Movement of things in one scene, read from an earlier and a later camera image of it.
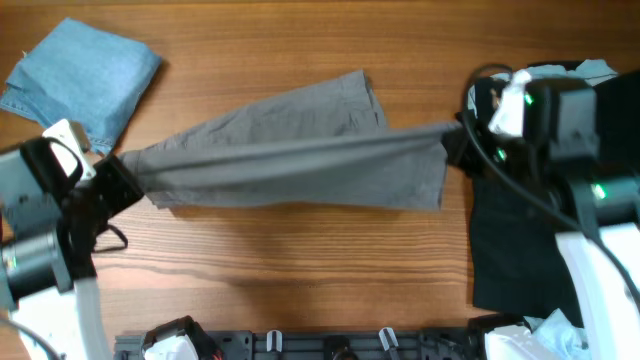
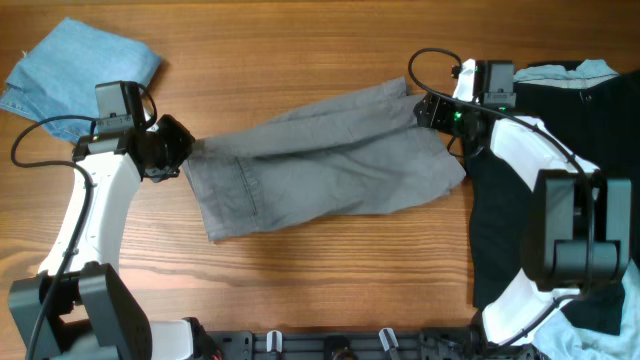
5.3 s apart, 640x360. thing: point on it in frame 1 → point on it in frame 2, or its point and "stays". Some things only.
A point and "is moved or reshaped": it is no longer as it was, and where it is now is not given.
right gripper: [465, 158] → [435, 113]
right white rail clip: [384, 340] stays
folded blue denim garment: [78, 73] stays
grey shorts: [321, 144] is moved or reshaped
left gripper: [110, 174] → [183, 140]
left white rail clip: [279, 340] stays
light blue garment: [596, 70] stays
